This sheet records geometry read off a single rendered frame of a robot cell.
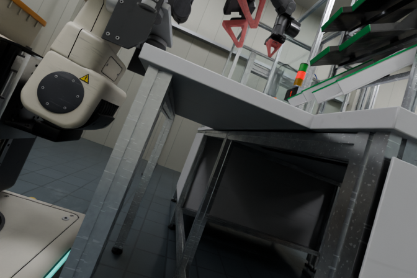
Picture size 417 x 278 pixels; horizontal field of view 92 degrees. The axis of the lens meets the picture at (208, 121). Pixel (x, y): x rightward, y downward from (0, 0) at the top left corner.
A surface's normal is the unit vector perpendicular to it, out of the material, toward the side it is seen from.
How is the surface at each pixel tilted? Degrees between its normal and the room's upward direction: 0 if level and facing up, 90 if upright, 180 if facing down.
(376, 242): 90
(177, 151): 90
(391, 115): 90
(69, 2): 90
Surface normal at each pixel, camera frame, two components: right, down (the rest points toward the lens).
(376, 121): -0.92, -0.36
